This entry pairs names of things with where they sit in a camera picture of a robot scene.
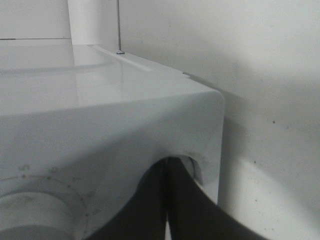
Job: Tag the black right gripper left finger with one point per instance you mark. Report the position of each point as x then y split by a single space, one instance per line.
144 216

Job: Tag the white round door button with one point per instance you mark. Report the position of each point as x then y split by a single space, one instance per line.
194 169

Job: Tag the white microwave oven body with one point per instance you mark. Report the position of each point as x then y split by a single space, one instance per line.
84 124

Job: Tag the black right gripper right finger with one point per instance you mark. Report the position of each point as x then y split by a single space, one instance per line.
191 213

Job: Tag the white microwave knob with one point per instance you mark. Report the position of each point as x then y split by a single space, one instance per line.
37 216

